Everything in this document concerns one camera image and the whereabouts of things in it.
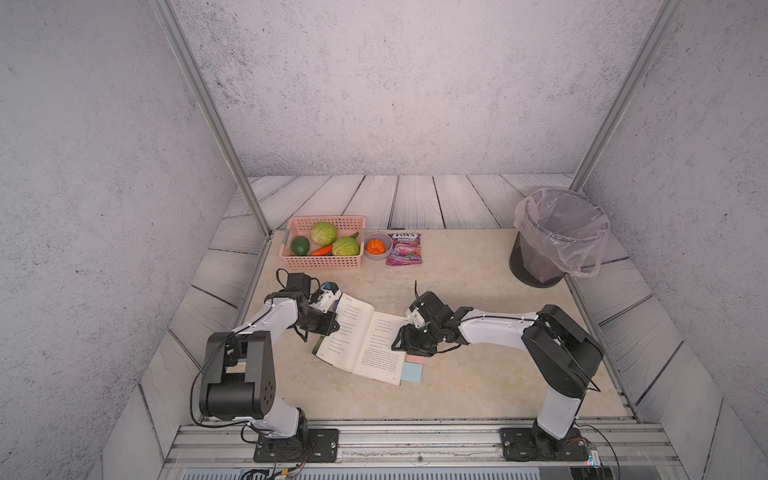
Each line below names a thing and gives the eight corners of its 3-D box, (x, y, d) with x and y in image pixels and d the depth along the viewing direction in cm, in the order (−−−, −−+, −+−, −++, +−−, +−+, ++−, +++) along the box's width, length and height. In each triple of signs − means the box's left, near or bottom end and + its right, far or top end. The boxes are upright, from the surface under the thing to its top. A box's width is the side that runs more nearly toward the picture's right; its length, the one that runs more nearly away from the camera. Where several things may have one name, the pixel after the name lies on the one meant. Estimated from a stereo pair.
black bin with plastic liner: (511, 298, 103) (540, 245, 83) (495, 244, 120) (515, 188, 100) (582, 298, 103) (628, 244, 83) (556, 243, 120) (588, 188, 100)
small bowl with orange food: (364, 262, 112) (362, 250, 107) (365, 241, 119) (364, 229, 115) (392, 262, 112) (392, 250, 107) (392, 241, 119) (392, 229, 114)
